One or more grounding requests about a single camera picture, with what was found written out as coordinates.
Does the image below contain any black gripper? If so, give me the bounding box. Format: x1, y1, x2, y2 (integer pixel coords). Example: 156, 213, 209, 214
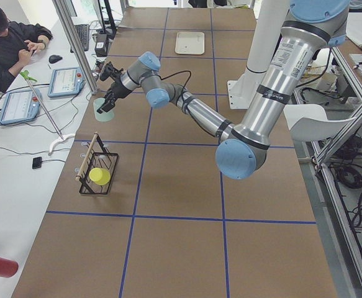
96, 77, 130, 113

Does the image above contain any green plastic cup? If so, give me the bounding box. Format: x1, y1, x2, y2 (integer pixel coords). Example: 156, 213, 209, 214
93, 97, 114, 122

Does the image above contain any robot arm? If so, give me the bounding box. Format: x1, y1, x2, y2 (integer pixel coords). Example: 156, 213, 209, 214
96, 1, 349, 179

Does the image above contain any yellow plastic cup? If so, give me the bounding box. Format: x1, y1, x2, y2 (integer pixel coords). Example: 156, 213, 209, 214
89, 168, 111, 186

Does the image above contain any cream plastic tray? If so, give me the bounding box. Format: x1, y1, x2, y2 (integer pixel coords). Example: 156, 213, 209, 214
174, 31, 205, 55

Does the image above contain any far blue teach pendant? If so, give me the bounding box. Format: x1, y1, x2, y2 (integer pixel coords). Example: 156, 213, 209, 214
47, 67, 85, 98

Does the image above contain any blue teach pendant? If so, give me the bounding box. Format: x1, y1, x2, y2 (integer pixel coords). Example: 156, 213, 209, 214
47, 67, 85, 98
0, 89, 40, 125

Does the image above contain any black box on table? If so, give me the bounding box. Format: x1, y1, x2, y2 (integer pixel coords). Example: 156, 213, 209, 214
94, 34, 109, 57

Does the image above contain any black computer mouse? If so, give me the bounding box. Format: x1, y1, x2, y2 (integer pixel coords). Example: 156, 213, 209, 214
48, 55, 63, 64

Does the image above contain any black keyboard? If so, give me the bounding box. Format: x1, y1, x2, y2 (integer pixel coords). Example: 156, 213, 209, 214
74, 24, 89, 52

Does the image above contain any near blue teach pendant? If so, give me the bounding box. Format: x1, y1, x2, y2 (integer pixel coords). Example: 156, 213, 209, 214
0, 89, 40, 125

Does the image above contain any small black puck device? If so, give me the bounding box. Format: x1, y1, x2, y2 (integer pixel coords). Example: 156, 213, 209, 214
32, 156, 43, 169

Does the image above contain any seated person in black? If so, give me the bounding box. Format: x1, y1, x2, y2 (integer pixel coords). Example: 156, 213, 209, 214
0, 8, 52, 93

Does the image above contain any white plastic chair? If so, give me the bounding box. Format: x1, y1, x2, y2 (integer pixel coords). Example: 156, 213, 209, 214
283, 104, 357, 142

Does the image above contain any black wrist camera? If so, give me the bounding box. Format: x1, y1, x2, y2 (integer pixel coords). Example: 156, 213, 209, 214
99, 62, 122, 81

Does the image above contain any black wire cup rack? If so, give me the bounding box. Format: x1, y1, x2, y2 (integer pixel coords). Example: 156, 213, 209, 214
76, 132, 119, 196

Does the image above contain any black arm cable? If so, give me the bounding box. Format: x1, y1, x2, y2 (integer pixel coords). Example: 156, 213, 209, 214
158, 70, 192, 94

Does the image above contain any aluminium frame post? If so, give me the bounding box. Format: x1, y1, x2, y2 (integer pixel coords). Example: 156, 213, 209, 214
52, 0, 98, 95

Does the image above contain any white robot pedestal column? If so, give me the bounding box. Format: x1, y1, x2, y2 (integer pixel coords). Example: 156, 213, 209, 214
227, 0, 290, 109

